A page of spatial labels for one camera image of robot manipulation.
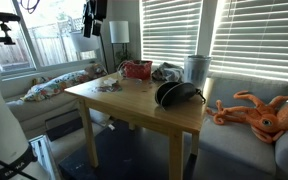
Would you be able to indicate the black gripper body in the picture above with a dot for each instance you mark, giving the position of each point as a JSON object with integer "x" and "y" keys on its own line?
{"x": 99, "y": 8}

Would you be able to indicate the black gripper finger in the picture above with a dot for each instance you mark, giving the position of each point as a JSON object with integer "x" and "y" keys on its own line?
{"x": 88, "y": 28}
{"x": 97, "y": 28}

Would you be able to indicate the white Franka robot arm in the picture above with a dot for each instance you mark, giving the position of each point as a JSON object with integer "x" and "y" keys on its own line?
{"x": 0, "y": 126}

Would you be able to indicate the white drum floor lamp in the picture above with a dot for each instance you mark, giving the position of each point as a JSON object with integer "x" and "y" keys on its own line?
{"x": 119, "y": 31}

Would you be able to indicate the green houseplant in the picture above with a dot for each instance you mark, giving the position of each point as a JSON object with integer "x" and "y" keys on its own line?
{"x": 123, "y": 57}

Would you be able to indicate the clear glass window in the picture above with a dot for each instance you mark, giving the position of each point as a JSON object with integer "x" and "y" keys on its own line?
{"x": 47, "y": 36}

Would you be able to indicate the red polka dot basket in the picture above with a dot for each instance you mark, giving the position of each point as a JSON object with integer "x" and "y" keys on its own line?
{"x": 138, "y": 70}

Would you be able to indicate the red black sticker sheet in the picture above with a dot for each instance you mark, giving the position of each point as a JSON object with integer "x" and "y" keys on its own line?
{"x": 108, "y": 88}

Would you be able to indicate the patterned throw pillow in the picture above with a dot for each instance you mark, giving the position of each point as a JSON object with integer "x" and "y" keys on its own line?
{"x": 55, "y": 86}

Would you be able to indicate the white window blinds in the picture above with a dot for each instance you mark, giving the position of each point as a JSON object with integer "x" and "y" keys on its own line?
{"x": 260, "y": 36}
{"x": 170, "y": 30}

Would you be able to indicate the grey crumpled cloth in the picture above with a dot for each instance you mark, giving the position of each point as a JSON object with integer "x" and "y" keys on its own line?
{"x": 168, "y": 71}

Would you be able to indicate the light wooden table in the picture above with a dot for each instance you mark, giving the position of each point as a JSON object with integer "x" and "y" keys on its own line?
{"x": 134, "y": 103}

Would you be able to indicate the black flat box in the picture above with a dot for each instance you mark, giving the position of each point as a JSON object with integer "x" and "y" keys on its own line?
{"x": 64, "y": 125}

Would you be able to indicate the dark rug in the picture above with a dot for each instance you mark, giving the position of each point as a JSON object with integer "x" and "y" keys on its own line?
{"x": 124, "y": 156}

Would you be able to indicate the light metal rack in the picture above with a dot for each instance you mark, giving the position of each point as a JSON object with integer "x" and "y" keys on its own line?
{"x": 42, "y": 156}

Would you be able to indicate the grey sectional sofa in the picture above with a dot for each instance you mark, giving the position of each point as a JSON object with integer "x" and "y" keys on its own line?
{"x": 237, "y": 140}

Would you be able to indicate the orange octopus plush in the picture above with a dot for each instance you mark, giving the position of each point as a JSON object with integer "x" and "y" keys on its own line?
{"x": 267, "y": 120}

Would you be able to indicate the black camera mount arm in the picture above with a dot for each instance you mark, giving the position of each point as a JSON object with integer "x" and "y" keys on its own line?
{"x": 2, "y": 16}

